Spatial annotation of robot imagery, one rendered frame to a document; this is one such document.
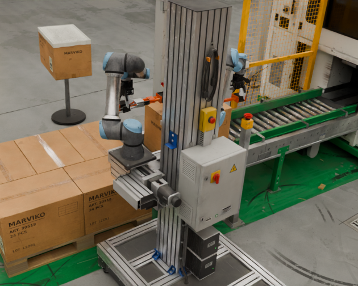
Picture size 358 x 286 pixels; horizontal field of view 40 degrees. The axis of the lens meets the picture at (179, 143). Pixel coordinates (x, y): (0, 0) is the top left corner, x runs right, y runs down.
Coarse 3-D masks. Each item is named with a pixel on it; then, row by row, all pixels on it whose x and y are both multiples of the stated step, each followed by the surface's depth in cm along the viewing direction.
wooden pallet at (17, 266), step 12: (144, 216) 402; (108, 228) 385; (120, 228) 403; (72, 240) 369; (84, 240) 376; (96, 240) 389; (0, 252) 357; (48, 252) 374; (60, 252) 375; (72, 252) 375; (12, 264) 348; (24, 264) 354; (36, 264) 362; (12, 276) 352
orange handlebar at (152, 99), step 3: (150, 96) 376; (153, 96) 378; (156, 96) 378; (144, 99) 373; (147, 99) 374; (150, 99) 372; (153, 99) 372; (156, 99) 374; (159, 99) 376; (225, 99) 381; (228, 99) 382; (231, 99) 384; (234, 99) 385; (132, 102) 368; (150, 102) 372; (153, 102) 374; (132, 105) 364; (135, 105) 366
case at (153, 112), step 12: (156, 108) 392; (228, 108) 400; (144, 120) 408; (156, 120) 390; (228, 120) 406; (144, 132) 413; (156, 132) 395; (228, 132) 413; (144, 144) 418; (156, 144) 400
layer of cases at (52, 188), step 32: (64, 128) 438; (96, 128) 441; (0, 160) 387; (32, 160) 389; (64, 160) 392; (96, 160) 395; (0, 192) 350; (32, 192) 352; (64, 192) 354; (96, 192) 362; (0, 224) 329; (32, 224) 342; (64, 224) 358; (96, 224) 376
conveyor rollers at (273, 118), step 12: (276, 108) 500; (288, 108) 501; (300, 108) 508; (312, 108) 507; (324, 108) 506; (240, 120) 471; (264, 120) 478; (276, 120) 477; (288, 120) 477; (252, 132) 455; (252, 144) 432
